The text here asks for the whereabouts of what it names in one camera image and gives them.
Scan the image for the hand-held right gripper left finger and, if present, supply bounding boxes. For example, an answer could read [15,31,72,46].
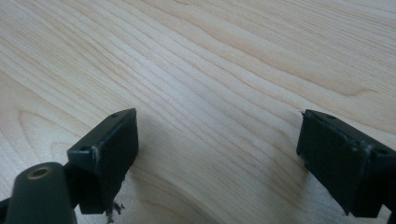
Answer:
[66,107,140,217]

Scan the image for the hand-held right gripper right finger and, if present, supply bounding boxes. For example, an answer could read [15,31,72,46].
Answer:
[295,108,396,218]

